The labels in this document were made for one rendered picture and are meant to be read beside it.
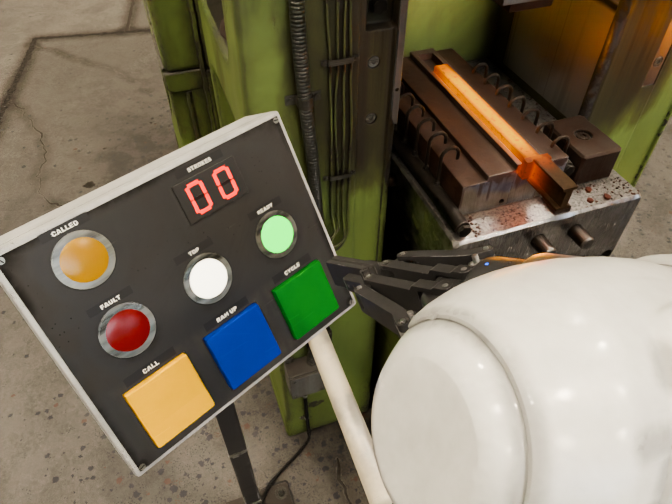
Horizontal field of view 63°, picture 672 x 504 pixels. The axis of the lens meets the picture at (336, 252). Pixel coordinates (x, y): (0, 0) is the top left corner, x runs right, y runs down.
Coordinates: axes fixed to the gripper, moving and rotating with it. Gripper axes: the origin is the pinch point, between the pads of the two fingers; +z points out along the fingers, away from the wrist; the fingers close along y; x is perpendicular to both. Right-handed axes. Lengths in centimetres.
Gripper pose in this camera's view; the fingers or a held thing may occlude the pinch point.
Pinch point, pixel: (355, 274)
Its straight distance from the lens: 56.9
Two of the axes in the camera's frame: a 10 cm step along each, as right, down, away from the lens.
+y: 7.1, -5.1, 4.8
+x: -3.5, -8.6, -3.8
